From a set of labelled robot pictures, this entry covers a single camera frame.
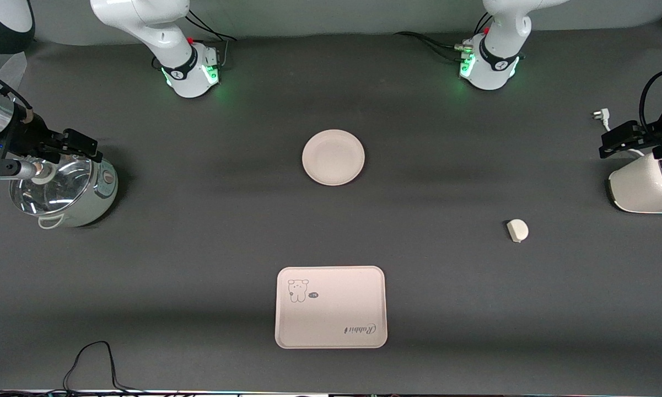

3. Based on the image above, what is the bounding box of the black base cable bundle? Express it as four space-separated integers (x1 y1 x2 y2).
185 10 238 44
393 12 494 62

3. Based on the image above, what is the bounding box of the beige rectangular rabbit tray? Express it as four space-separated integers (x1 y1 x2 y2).
275 266 388 350

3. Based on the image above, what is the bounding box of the white toaster power cable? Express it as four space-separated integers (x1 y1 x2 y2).
591 109 647 156

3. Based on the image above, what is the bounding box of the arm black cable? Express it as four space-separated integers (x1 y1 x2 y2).
0 65 33 114
638 68 662 134

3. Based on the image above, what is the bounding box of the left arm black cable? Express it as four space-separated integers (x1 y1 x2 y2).
638 68 662 134

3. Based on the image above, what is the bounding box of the white steamed bun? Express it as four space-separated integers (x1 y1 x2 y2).
506 218 529 243

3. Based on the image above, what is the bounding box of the white toaster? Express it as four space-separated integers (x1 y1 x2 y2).
608 150 662 214

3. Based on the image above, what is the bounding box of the pale green electric pot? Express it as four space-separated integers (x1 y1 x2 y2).
9 153 119 229

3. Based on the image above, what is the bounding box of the round beige plate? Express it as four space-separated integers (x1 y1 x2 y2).
302 129 365 186

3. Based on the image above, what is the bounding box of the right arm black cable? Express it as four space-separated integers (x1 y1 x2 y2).
0 65 33 114

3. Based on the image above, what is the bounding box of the glass pot lid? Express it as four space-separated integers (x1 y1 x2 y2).
9 154 95 216

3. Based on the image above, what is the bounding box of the thin black floor cable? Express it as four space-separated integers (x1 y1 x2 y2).
62 341 147 395

